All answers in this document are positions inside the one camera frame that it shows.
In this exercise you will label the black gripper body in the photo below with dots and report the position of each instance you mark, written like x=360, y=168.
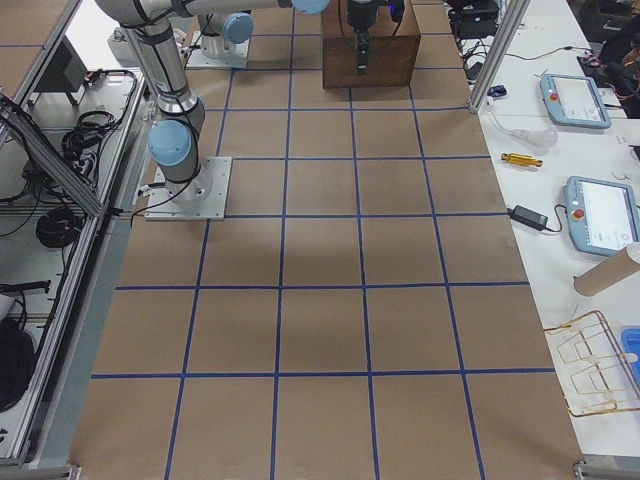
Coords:
x=358, y=13

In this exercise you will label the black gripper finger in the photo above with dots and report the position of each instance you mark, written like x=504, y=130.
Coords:
x=362, y=47

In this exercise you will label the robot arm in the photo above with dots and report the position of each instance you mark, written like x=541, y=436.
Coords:
x=149, y=22
x=223, y=34

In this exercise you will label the dark wooden drawer cabinet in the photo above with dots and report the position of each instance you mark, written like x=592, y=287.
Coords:
x=394, y=44

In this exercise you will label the far teach pendant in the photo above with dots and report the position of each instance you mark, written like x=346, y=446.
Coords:
x=574, y=101

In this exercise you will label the teach pendant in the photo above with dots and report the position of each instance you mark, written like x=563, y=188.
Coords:
x=602, y=216
x=574, y=101

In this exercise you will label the black power adapter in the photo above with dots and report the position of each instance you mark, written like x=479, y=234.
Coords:
x=528, y=217

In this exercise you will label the near teach pendant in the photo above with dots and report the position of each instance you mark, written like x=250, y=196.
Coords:
x=602, y=216

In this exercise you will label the cardboard tube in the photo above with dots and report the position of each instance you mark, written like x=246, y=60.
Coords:
x=609, y=272

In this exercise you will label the blue plastic box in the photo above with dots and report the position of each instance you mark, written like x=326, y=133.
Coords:
x=630, y=341

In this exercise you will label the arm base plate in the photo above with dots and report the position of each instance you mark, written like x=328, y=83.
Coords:
x=204, y=198
x=217, y=53

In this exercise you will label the aluminium frame post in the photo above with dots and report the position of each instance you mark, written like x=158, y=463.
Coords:
x=506, y=31

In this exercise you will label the copper wire rack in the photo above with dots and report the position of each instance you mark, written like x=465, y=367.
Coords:
x=595, y=371

